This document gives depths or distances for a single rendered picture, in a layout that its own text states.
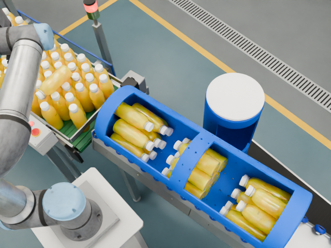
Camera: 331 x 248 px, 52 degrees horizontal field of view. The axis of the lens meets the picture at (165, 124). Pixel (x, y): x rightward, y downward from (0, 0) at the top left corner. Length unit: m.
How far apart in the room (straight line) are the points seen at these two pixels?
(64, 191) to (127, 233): 0.31
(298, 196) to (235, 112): 0.52
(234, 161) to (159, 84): 1.63
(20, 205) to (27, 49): 0.44
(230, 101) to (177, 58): 1.58
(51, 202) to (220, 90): 0.96
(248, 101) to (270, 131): 1.17
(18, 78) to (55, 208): 0.42
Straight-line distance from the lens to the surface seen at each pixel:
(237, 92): 1.69
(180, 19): 3.52
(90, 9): 1.84
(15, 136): 0.78
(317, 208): 2.50
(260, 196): 1.32
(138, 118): 1.44
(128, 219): 1.31
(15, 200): 1.06
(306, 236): 1.59
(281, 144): 2.78
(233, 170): 1.53
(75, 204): 1.10
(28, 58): 0.94
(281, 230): 1.26
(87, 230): 1.24
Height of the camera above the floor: 2.40
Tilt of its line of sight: 60 degrees down
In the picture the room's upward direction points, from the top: 6 degrees counter-clockwise
